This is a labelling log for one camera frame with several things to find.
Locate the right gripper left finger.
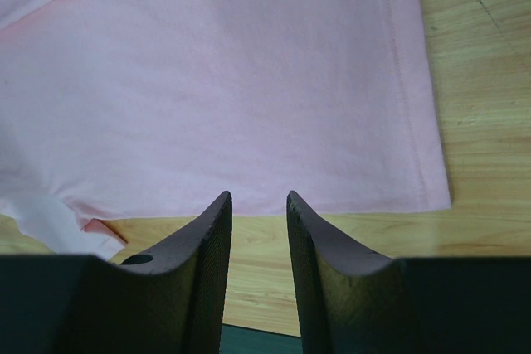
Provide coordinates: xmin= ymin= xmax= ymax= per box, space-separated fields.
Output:
xmin=53 ymin=192 xmax=232 ymax=353

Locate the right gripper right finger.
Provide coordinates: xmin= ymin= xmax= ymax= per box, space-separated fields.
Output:
xmin=286 ymin=191 xmax=427 ymax=353

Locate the pink t-shirt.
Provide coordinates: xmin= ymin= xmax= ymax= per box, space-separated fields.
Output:
xmin=1 ymin=0 xmax=451 ymax=259

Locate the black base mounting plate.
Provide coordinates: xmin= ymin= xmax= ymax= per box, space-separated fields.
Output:
xmin=219 ymin=324 xmax=303 ymax=354

